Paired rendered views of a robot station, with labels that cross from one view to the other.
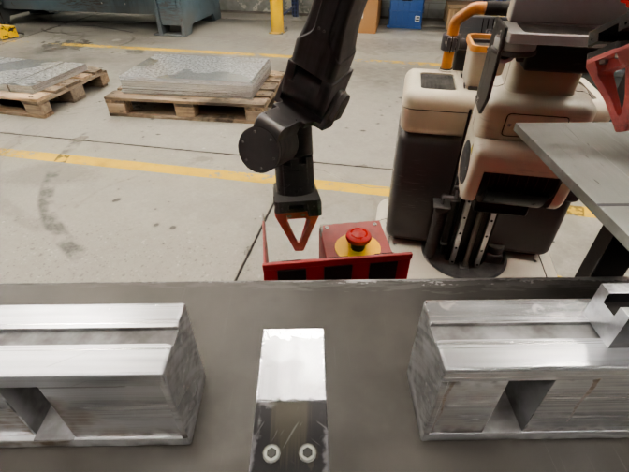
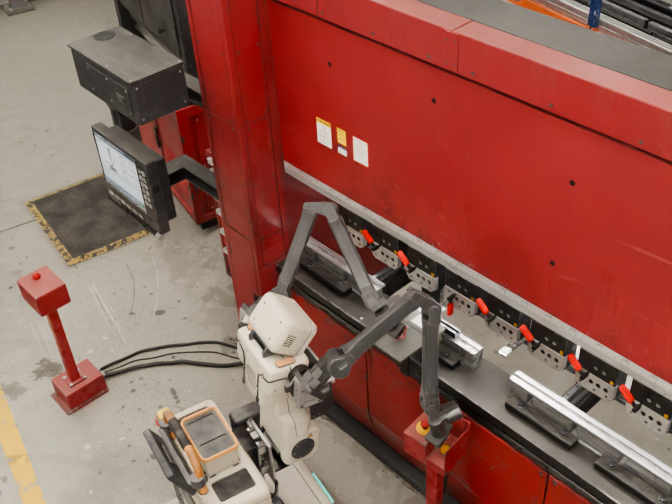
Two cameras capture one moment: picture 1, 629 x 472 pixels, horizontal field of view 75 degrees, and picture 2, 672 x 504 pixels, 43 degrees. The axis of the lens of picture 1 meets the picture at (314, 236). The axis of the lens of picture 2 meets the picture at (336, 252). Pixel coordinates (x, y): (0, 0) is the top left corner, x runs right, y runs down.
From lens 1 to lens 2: 3.40 m
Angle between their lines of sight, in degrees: 90
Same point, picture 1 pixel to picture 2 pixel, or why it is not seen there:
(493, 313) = (466, 347)
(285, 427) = (511, 346)
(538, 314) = (461, 343)
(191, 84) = not seen: outside the picture
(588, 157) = (409, 345)
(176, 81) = not seen: outside the picture
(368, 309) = (464, 384)
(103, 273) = not seen: outside the picture
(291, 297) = (477, 397)
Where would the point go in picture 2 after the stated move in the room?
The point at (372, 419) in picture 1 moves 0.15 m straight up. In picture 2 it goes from (485, 370) to (488, 344)
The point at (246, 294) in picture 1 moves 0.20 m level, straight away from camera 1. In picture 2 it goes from (486, 405) to (461, 440)
